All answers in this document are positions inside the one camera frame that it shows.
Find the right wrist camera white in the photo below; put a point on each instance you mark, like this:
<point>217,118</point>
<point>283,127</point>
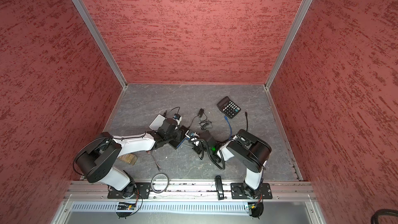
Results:
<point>191,136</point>

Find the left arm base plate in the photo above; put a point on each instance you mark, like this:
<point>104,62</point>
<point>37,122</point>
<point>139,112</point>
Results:
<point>139,190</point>

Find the black rectangular box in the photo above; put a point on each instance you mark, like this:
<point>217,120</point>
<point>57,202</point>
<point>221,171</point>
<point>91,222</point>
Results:
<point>178,137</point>

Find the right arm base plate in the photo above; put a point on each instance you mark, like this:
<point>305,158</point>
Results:
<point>238,190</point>

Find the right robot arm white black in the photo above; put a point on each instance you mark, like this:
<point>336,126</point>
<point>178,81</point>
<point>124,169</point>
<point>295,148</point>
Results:
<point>250,150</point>

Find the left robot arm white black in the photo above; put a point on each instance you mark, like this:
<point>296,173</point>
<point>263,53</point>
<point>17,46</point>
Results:
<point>96,160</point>

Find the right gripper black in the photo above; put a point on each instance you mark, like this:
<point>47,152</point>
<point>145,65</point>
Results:
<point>196,149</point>

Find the black clip handle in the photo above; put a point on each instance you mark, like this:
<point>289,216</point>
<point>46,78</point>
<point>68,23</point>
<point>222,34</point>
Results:
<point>219,187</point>

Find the black calculator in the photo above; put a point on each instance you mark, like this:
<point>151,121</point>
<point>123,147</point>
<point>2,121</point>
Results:
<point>228,107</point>

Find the metal spoon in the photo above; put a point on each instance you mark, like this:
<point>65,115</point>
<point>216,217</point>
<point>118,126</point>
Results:
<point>150,152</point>

